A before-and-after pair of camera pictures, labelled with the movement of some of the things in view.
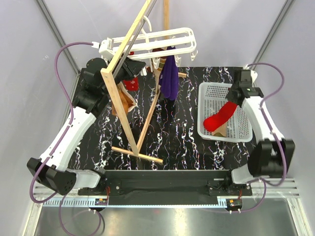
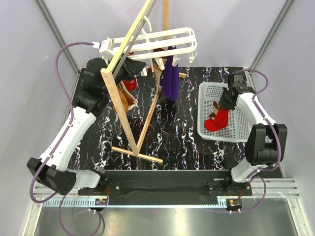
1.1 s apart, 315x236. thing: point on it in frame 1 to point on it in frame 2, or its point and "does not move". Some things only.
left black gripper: x=133 y=67 does not move
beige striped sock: x=221 y=131 to x=213 y=114
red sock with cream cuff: x=131 y=85 does not move
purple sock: x=169 y=76 does not move
